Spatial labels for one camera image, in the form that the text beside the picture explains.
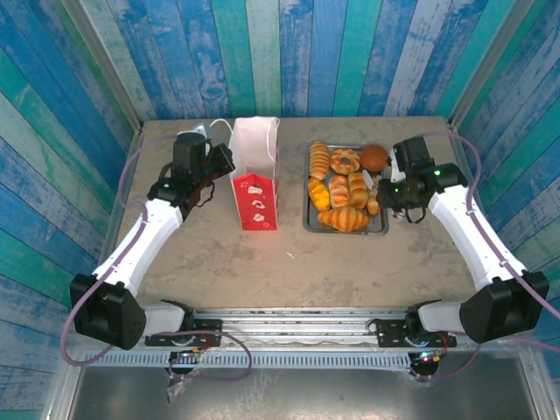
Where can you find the aluminium frame post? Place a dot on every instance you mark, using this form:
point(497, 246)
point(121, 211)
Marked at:
point(485, 61)
point(105, 65)

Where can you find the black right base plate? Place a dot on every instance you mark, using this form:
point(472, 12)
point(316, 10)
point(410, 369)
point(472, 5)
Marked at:
point(391, 332)

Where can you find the clear plastic scrap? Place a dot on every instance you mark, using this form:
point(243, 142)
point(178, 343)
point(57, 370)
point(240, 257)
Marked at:
point(175, 389)

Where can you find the striped fake croissant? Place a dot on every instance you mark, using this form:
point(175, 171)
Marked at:
point(343, 219)

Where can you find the steel front panel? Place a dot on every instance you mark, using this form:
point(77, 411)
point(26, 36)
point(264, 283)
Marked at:
point(306, 394)

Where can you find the small tan fake bread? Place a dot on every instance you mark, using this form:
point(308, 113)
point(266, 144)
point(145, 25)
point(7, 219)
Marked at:
point(373, 205)

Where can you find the red and white paper bag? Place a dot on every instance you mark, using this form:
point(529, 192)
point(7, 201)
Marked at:
point(258, 201)

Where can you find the yellow orange fake bread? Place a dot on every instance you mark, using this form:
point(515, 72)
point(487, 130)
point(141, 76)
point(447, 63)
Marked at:
point(319, 194)

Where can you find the striped fake bread roll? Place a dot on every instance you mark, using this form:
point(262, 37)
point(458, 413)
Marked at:
point(338, 191)
point(357, 189)

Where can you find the small right control board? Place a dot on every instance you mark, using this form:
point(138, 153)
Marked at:
point(426, 356)

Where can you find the small control board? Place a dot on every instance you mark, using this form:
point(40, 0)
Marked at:
point(186, 354)
point(426, 356)

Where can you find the round brown fake bun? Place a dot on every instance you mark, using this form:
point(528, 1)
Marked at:
point(374, 156)

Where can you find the long ridged fake bread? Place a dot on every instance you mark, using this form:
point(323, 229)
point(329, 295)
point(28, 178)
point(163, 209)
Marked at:
point(319, 159)

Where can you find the metal baking tray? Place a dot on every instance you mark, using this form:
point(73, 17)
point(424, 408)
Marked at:
point(380, 226)

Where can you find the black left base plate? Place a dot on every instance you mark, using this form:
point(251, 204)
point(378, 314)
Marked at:
point(205, 330)

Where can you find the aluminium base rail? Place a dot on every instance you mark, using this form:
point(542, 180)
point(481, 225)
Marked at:
point(297, 326)

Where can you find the small left control board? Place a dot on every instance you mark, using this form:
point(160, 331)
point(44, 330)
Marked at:
point(186, 354)

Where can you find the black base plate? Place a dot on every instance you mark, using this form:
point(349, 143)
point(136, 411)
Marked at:
point(205, 330)
point(391, 332)

